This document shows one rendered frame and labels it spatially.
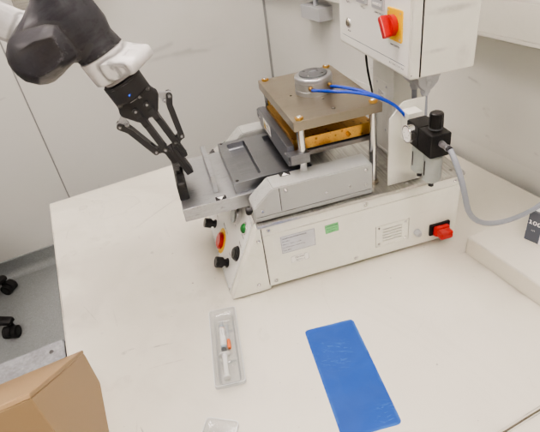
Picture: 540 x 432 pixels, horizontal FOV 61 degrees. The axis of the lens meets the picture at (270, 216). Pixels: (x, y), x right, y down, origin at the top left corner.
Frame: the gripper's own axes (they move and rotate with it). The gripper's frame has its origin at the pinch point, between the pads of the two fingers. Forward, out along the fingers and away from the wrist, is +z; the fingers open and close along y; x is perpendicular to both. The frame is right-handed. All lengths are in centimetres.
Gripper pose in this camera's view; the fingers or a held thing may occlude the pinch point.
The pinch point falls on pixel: (180, 159)
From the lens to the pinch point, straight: 100.7
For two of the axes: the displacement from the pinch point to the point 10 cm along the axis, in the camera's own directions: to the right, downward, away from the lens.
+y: -8.5, 5.3, 0.4
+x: 2.8, 5.2, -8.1
